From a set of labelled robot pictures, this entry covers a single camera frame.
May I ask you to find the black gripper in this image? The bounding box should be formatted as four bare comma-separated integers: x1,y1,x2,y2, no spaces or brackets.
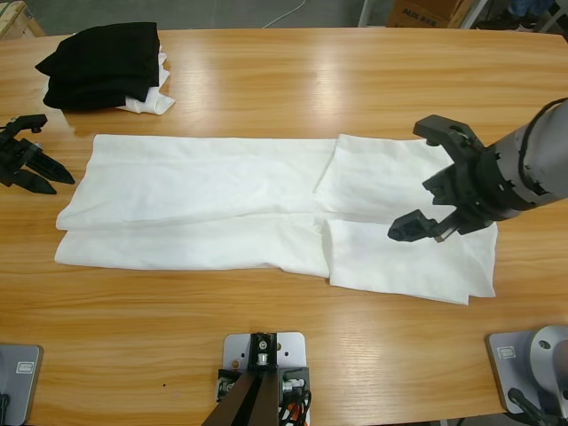
0,132,76,196
386,152,518,245

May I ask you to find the pale garment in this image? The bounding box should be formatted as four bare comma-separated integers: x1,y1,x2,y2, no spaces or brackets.
115,43,177,117

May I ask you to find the black garment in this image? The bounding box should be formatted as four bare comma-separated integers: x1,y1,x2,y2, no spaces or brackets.
35,20,162,109

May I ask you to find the white T-shirt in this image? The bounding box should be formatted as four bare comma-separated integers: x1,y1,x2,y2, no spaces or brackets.
52,132,497,307

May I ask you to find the wooden crate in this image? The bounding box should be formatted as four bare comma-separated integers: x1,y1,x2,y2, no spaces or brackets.
0,0,46,39

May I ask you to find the cardboard box with AUX print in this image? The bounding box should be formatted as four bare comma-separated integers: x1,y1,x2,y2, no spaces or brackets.
388,0,465,28

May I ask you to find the bystander in blue jeans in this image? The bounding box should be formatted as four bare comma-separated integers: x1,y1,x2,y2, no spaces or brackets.
477,0,561,33

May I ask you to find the grey base plate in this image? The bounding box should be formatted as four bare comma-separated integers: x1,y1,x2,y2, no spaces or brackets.
0,343,44,426
487,330,536,414

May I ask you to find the white mount plate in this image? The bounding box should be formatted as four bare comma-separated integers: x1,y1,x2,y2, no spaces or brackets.
221,331,310,370

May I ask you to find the white floor cable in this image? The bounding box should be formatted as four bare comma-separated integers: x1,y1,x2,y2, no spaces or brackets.
261,0,308,29

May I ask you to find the orange cable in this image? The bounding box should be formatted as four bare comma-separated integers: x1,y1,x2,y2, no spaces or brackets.
278,400,307,426

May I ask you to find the dark camera post with bracket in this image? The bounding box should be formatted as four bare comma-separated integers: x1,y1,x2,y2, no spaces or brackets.
201,332,314,426

